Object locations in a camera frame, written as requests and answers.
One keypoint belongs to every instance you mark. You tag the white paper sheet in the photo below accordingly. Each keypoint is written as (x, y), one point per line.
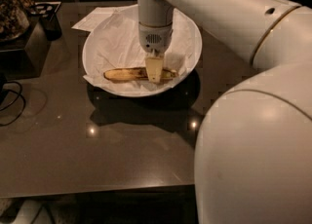
(95, 17)

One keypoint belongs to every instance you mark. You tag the black holder cup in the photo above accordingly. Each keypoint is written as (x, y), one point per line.
(47, 14)

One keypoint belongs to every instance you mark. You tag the dark brown box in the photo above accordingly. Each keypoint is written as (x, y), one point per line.
(25, 56)

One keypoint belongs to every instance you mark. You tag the white round bowl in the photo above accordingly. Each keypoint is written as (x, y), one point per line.
(94, 50)

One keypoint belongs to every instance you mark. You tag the white object under table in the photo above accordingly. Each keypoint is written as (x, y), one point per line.
(31, 212)

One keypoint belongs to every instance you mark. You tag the white paper towel liner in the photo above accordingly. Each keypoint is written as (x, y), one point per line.
(113, 43)

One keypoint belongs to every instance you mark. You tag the yellow spotted banana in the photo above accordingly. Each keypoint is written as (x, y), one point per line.
(138, 74)

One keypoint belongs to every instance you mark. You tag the glass jar of snacks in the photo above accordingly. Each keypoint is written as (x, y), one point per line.
(13, 20)

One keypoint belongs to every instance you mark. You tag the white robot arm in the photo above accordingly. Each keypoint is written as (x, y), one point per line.
(253, 155)

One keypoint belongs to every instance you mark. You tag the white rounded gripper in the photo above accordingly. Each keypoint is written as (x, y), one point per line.
(154, 38)

